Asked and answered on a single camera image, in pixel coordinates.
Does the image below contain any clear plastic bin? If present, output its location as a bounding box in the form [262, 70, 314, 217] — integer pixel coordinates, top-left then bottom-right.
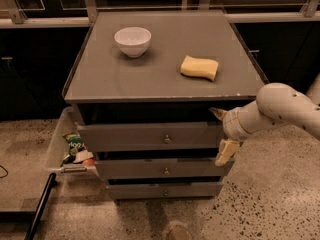
[46, 107, 97, 178]

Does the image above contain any white ceramic bowl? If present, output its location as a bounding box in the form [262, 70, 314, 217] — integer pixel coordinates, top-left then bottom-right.
[114, 27, 152, 58]

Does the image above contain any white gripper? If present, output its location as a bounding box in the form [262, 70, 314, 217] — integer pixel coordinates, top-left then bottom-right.
[210, 107, 250, 167]

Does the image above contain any metal railing frame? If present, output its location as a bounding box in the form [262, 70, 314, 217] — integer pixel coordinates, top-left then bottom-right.
[1, 0, 320, 28]

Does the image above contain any grey drawer cabinet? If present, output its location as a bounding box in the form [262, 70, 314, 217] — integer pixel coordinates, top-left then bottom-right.
[64, 11, 268, 187]

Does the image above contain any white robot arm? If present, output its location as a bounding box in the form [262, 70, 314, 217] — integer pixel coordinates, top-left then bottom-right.
[210, 83, 320, 167]

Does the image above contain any grey drawer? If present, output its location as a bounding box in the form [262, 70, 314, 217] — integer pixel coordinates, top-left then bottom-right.
[95, 157, 234, 179]
[107, 182, 223, 200]
[77, 122, 224, 152]

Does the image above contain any black pole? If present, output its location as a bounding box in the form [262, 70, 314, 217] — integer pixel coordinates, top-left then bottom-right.
[24, 173, 57, 240]

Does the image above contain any green snack bag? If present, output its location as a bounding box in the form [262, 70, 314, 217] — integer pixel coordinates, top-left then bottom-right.
[63, 132, 85, 156]

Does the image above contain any grey top drawer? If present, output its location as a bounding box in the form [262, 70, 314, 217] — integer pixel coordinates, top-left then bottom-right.
[77, 122, 224, 152]

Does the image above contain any grey bottom drawer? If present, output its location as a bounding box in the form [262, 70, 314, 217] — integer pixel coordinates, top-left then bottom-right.
[107, 182, 223, 200]

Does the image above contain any yellow sponge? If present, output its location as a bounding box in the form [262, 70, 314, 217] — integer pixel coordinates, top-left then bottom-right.
[180, 55, 219, 81]

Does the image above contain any grey middle drawer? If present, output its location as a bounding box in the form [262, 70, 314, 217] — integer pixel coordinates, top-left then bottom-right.
[95, 157, 234, 179]

